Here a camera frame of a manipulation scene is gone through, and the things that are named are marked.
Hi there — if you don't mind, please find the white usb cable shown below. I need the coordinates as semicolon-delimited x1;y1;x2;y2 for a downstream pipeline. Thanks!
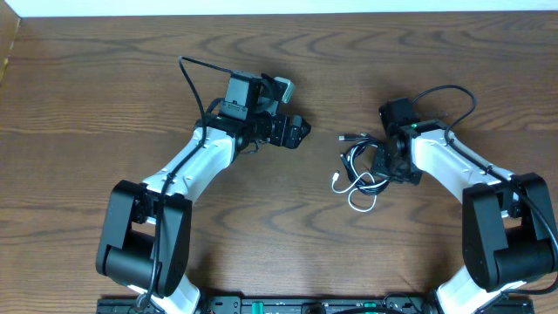
330;143;390;214

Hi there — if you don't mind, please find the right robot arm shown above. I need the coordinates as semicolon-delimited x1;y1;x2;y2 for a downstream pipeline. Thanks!
372;98;557;313

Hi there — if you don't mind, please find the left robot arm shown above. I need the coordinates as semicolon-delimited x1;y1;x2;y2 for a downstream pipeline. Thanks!
96;71;311;313

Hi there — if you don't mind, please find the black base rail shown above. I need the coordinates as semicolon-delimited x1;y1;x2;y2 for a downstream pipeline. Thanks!
95;294;535;314

